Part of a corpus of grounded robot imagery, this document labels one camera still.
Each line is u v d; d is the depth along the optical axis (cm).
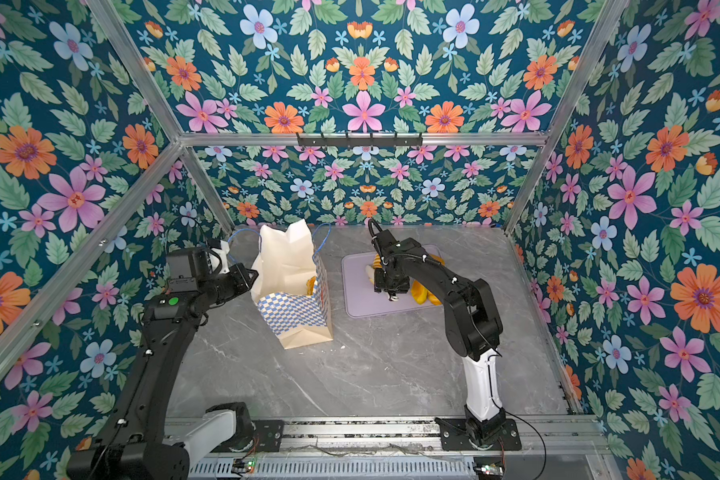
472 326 53
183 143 93
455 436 73
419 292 96
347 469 77
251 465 71
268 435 73
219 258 61
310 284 100
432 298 96
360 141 93
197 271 57
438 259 61
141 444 38
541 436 76
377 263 105
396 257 67
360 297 99
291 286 101
